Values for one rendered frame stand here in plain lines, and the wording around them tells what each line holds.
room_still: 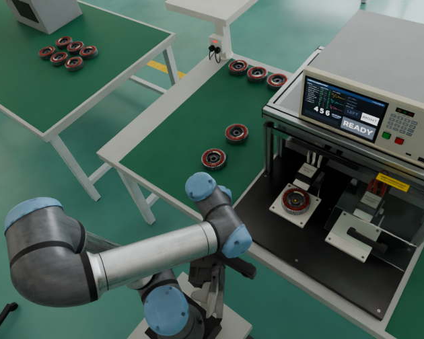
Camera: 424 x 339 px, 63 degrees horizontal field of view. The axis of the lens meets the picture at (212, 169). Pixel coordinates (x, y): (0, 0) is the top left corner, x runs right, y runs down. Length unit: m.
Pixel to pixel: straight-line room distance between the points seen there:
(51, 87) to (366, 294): 2.02
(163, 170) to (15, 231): 0.98
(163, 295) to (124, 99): 2.50
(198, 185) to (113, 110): 2.46
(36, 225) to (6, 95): 1.84
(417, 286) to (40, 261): 1.17
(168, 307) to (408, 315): 0.79
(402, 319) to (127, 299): 1.47
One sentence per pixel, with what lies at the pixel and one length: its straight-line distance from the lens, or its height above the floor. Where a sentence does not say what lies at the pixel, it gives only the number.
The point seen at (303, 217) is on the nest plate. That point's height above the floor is 0.78.
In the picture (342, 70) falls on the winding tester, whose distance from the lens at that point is 1.15.
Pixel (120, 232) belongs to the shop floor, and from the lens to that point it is 2.44.
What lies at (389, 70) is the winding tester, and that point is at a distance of 1.18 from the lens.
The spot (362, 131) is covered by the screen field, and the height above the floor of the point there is 1.16.
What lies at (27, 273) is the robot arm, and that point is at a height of 1.45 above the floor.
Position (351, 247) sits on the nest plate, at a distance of 1.39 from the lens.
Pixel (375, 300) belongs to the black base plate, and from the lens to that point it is 1.35.
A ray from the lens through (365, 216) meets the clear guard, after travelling 1.12.
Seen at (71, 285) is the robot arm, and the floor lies 1.43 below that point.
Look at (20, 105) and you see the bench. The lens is 2.39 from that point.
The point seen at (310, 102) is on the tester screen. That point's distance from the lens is 1.21.
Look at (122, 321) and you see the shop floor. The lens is 2.21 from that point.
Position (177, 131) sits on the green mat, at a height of 0.75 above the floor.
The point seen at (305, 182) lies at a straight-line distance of 1.38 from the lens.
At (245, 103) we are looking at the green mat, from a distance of 1.88.
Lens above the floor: 2.01
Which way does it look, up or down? 52 degrees down
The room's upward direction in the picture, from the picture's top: 12 degrees counter-clockwise
